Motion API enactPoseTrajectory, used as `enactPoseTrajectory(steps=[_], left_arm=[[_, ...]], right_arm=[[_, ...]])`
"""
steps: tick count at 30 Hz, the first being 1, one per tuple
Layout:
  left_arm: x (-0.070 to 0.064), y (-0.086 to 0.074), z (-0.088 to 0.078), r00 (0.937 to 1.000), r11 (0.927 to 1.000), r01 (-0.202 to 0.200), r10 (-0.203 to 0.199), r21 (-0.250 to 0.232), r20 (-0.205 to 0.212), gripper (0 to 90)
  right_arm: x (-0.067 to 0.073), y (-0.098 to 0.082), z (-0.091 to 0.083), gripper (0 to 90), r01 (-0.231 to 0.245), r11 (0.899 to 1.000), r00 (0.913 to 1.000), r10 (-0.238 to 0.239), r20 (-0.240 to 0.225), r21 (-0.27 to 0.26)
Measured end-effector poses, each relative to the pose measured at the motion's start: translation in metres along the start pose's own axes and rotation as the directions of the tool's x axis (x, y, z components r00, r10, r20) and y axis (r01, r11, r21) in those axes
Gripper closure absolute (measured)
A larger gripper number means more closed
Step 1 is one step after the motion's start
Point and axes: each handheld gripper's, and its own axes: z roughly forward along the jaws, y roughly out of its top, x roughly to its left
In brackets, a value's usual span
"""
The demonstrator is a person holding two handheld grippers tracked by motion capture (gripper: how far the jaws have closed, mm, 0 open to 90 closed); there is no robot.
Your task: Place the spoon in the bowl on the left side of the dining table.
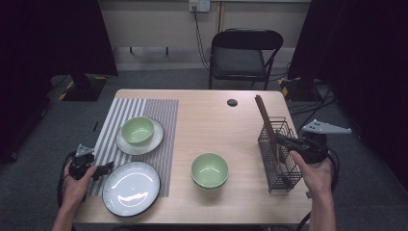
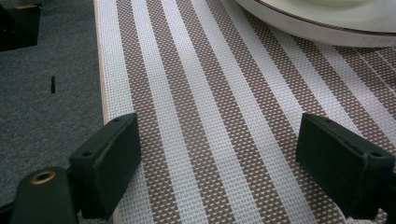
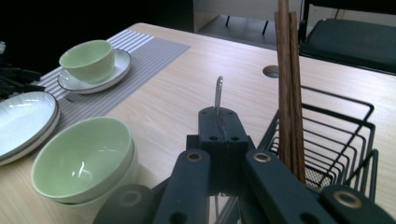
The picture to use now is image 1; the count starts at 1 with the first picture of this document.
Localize grey striped placemat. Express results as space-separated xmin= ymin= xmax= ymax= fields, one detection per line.
xmin=86 ymin=98 xmax=180 ymax=198

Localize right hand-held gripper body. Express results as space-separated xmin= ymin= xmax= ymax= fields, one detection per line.
xmin=296 ymin=118 xmax=352 ymax=166

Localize dark curtain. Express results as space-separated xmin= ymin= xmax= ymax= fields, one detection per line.
xmin=287 ymin=0 xmax=408 ymax=193
xmin=0 ymin=0 xmax=118 ymax=165

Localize black wire basket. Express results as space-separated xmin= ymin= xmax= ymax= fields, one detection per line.
xmin=257 ymin=116 xmax=304 ymax=193

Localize right hand-held gripper cable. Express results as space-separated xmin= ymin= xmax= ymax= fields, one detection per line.
xmin=295 ymin=147 xmax=341 ymax=231

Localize black stand base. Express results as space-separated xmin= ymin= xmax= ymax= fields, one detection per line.
xmin=57 ymin=71 xmax=109 ymax=103
xmin=278 ymin=76 xmax=325 ymax=103

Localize hand-held gripper cable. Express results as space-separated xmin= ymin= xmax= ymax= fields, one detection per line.
xmin=57 ymin=150 xmax=78 ymax=210
xmin=295 ymin=147 xmax=341 ymax=231

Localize white plate black rim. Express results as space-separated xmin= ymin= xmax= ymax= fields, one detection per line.
xmin=115 ymin=116 xmax=166 ymax=157
xmin=103 ymin=193 xmax=162 ymax=218
xmin=101 ymin=161 xmax=162 ymax=216

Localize white wall socket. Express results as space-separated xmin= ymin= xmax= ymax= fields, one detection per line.
xmin=188 ymin=0 xmax=212 ymax=13

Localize black floor cable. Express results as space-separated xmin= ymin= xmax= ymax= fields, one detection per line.
xmin=288 ymin=85 xmax=338 ymax=134

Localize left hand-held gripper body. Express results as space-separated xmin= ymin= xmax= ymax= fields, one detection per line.
xmin=67 ymin=143 xmax=97 ymax=181

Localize person's left hand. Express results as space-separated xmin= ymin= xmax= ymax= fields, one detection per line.
xmin=62 ymin=165 xmax=99 ymax=210

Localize green ceramic bowl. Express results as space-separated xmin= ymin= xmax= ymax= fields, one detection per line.
xmin=191 ymin=177 xmax=229 ymax=193
xmin=120 ymin=115 xmax=156 ymax=144
xmin=191 ymin=152 xmax=230 ymax=188

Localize black folding chair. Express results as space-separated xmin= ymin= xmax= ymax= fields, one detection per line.
xmin=208 ymin=28 xmax=285 ymax=91

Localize left hand-held gripper cable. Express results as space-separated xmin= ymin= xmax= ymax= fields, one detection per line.
xmin=57 ymin=150 xmax=78 ymax=210

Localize black socket cable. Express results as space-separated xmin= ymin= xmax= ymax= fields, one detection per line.
xmin=191 ymin=5 xmax=211 ymax=71

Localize beige wall conduit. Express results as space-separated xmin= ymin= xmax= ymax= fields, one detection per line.
xmin=217 ymin=1 xmax=225 ymax=33

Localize person's right hand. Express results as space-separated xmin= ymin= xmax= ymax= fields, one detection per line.
xmin=290 ymin=149 xmax=335 ymax=199

